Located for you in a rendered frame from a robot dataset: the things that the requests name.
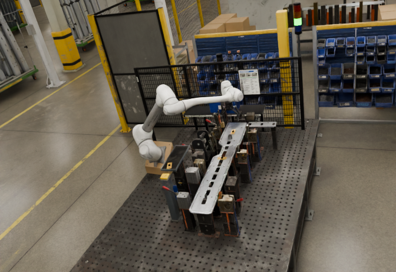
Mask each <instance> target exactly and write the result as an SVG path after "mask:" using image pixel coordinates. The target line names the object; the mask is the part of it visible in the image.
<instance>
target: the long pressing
mask: <svg viewBox="0 0 396 272"><path fill-rule="evenodd" d="M247 124H248V123H246V122H228V123H227V125H226V127H225V129H224V131H223V134H222V136H221V137H220V140H219V145H221V146H222V149H221V151H220V154H219V155H216V156H214V157H213V158H212V160H211V162H210V164H209V166H208V168H207V171H206V173H205V175H204V177H203V179H202V181H201V184H200V186H199V188H198V191H197V193H196V195H195V196H194V199H193V201H192V204H191V206H190V208H189V211H190V212H191V213H194V214H211V213H212V212H213V210H214V207H215V205H216V202H217V199H218V197H217V195H218V193H219V191H221V189H222V186H223V183H224V181H225V178H226V176H227V172H228V170H229V167H230V165H231V162H232V160H233V157H234V154H235V152H236V146H237V145H240V144H241V143H242V140H243V137H244V134H245V132H246V125H247ZM232 130H236V131H235V133H234V134H231V135H232V139H231V140H230V139H229V134H230V133H231V132H232ZM227 142H230V144H227ZM225 147H228V149H227V150H225ZM224 151H226V155H225V157H227V159H226V160H223V162H222V164H221V166H219V167H218V164H219V161H220V160H218V159H217V158H218V157H221V156H222V154H223V152H224ZM216 168H220V169H219V172H217V173H216V172H215V171H216ZM214 175H217V176H216V179H215V180H213V179H212V178H213V176H214ZM207 180H208V181H207ZM211 182H214V183H213V186H212V187H209V185H210V183H211ZM207 190H210V193H209V195H207V198H206V199H207V200H206V203H205V204H202V201H203V199H204V198H205V197H204V195H205V194H206V192H207Z"/></svg>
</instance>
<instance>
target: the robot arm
mask: <svg viewBox="0 0 396 272"><path fill-rule="evenodd" d="M221 92H222V96H219V97H201V98H193V99H187V100H181V101H178V100H177V98H176V96H175V94H174V92H173V91H172V90H171V88H170V87H168V86H167V85H164V84H163V85H160V86H158V87H157V89H156V93H157V95H156V103H155V105H154V107H153V108H152V110H151V112H150V113H149V115H148V117H147V119H146V120H145V122H144V124H139V125H136V126H135V127H134V128H133V137H134V140H135V142H136V144H137V145H138V147H139V153H140V155H141V156H142V157H143V158H144V159H146V160H149V163H154V167H157V164H158V163H162V164H164V158H165V152H166V146H163V147H157V145H156V144H155V143H154V142H153V140H152V139H151V138H152V134H153V130H152V129H153V127H154V125H155V124H156V122H157V120H158V119H159V117H160V116H161V114H162V112H164V113H165V114H166V115H176V114H179V113H181V112H183V111H185V110H187V109H189V108H191V107H192V106H195V105H198V104H208V103H215V102H224V103H225V106H222V111H221V113H220V114H221V115H222V117H223V119H224V122H225V121H226V120H225V115H224V113H225V112H226V111H227V110H228V111H229V110H230V111H231V110H232V111H233V112H234V113H236V114H237V121H239V115H240V111H239V110H238V108H237V107H236V105H235V106H233V102H239V101H241V100H242V99H243V93H242V91H240V90H239V89H237V88H233V87H232V85H231V83H230V82H229V81H223V82H222V83H221ZM233 107H234V108H235V109H236V110H235V109H234V108H233ZM224 108H226V110H225V111H224V113H222V112H223V109H224Z"/></svg>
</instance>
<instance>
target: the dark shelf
mask: <svg viewBox="0 0 396 272"><path fill-rule="evenodd" d="M265 107H266V105H265V104H262V105H240V108H239V111H242V114H243V116H246V114H247V112H254V113H255V116H263V113H264V111H265ZM184 117H213V113H212V112H210V106H192V107H191V108H189V109H188V110H187V111H186V112H185V113H184ZM227 117H237V114H234V113H227Z"/></svg>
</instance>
